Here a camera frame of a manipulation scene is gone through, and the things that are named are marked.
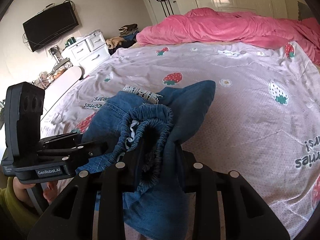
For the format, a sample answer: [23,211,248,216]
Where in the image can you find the blue denim lace-hem pants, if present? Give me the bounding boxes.
[82,80,216,239]

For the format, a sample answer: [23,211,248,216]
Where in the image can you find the green left sleeve forearm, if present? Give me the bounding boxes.
[1,177,39,239]

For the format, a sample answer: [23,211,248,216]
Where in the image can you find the left hand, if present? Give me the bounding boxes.
[12,176,59,208]

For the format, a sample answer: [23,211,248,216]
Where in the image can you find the white curved desk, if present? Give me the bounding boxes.
[43,66,82,115]

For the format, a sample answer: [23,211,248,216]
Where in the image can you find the white drawer cabinet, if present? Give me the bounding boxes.
[62,30,110,76]

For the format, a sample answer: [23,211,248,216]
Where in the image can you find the pink strawberry print bedsheet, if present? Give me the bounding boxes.
[41,42,319,239]

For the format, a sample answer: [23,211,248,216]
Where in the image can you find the clothes pile on chair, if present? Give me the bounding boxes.
[106,23,139,55]

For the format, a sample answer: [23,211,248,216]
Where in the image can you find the white room door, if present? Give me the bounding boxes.
[143,0,180,24]

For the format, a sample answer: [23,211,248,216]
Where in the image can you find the pink rumpled duvet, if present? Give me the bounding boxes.
[136,8,319,64]

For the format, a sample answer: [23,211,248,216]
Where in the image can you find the wall-mounted black television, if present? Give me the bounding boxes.
[23,0,79,52]

